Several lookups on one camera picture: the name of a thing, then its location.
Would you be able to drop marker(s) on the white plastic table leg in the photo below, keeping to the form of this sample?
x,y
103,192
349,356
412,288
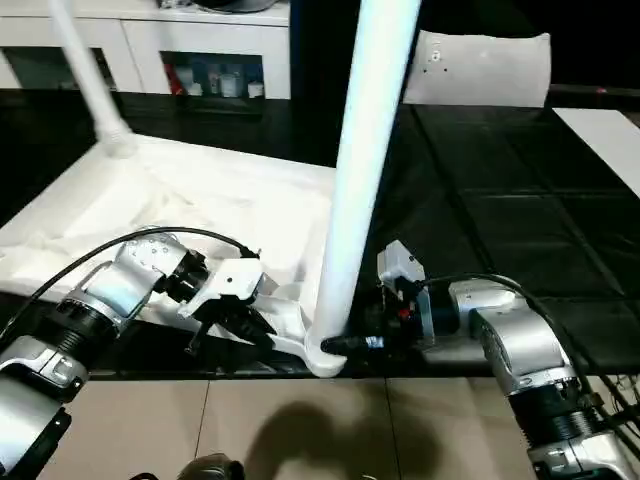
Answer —
x,y
365,150
90,80

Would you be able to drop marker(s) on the black work mat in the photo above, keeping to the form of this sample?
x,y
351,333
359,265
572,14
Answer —
x,y
500,220

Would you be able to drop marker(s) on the black robot left foot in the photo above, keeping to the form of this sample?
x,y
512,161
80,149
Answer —
x,y
212,468

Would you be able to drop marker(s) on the red bottle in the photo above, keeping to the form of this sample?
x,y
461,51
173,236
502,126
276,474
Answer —
x,y
172,80

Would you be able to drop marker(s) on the white plastic bag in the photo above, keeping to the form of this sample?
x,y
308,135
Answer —
x,y
480,70

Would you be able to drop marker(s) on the white side table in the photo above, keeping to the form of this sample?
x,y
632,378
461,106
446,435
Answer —
x,y
600,145

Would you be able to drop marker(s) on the black cabinet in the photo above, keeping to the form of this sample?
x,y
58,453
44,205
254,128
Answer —
x,y
320,45

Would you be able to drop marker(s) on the white cabinet with glass doors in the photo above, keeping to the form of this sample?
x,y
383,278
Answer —
x,y
140,40

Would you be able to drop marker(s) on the black bar with red mark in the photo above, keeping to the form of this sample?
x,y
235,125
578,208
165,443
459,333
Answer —
x,y
600,92

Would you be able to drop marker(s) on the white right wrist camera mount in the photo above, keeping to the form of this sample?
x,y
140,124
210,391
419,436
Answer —
x,y
400,262

